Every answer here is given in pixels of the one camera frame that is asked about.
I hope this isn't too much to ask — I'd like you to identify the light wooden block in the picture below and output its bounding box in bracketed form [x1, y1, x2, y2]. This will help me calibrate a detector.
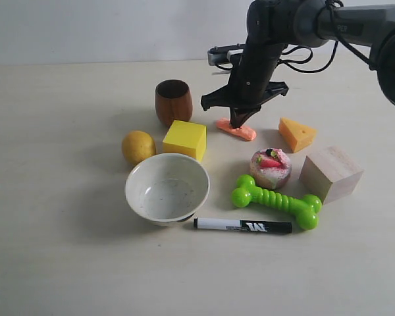
[299, 146, 364, 204]

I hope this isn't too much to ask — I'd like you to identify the black and white marker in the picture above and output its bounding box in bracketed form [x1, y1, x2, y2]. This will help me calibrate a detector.
[193, 218, 292, 235]

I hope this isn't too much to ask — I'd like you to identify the black cable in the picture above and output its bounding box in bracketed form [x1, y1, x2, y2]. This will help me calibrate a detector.
[213, 32, 379, 75]

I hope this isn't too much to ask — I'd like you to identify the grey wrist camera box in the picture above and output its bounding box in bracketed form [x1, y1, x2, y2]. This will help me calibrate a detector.
[207, 44, 245, 66]

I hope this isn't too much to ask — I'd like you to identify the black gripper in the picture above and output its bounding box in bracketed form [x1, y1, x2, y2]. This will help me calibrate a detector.
[201, 42, 288, 129]

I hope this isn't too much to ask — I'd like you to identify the brown wooden cup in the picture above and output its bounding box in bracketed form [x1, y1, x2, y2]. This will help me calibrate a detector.
[154, 79, 193, 128]

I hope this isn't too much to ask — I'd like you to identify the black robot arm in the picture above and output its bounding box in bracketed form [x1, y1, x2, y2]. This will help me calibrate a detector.
[201, 1, 395, 128]

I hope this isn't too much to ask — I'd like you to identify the orange toy sausage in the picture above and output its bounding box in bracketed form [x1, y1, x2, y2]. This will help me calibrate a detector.
[215, 118, 257, 142]

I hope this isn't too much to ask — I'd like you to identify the pink strawberry cake toy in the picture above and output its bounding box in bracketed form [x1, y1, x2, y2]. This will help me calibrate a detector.
[250, 148, 292, 190]

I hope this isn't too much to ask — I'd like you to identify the yellow lemon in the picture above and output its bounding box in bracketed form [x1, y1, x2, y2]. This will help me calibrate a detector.
[122, 130, 156, 165]

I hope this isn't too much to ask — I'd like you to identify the yellow wooden cube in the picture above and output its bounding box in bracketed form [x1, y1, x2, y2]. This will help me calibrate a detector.
[163, 120, 207, 161]

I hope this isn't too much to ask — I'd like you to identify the green bone dog toy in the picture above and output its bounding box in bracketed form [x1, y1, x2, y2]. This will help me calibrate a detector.
[230, 174, 323, 230]

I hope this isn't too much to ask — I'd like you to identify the white ceramic bowl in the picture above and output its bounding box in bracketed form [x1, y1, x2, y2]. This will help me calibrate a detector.
[124, 153, 211, 227]

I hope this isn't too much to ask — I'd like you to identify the orange cheese wedge toy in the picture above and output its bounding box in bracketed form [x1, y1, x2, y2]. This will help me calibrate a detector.
[278, 117, 317, 153]

